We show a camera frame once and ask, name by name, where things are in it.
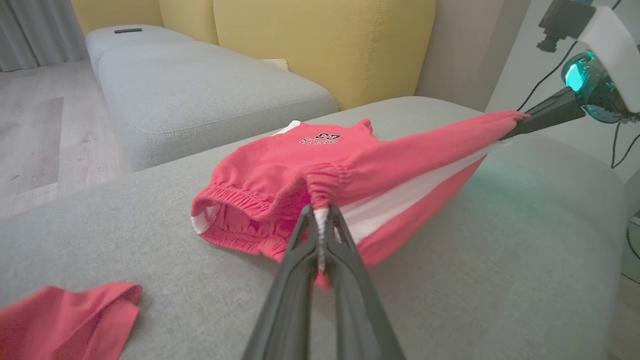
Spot grey pleated curtain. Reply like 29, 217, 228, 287
0, 0, 89, 73

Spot red shorts with white stripe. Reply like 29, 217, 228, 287
191, 110, 531, 291

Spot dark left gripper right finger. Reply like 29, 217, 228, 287
324, 204, 405, 360

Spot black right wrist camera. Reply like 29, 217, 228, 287
537, 0, 597, 54

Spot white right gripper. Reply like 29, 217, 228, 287
500, 7, 640, 141

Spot large grey sofa seat cushion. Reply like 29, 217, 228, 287
0, 96, 629, 360

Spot yellow sofa back cushion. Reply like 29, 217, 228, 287
213, 0, 436, 111

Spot red and white jersey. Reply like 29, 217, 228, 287
0, 281, 144, 360

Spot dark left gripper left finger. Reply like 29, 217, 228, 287
242, 204, 319, 360

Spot thin black cable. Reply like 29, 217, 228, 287
610, 122, 640, 169

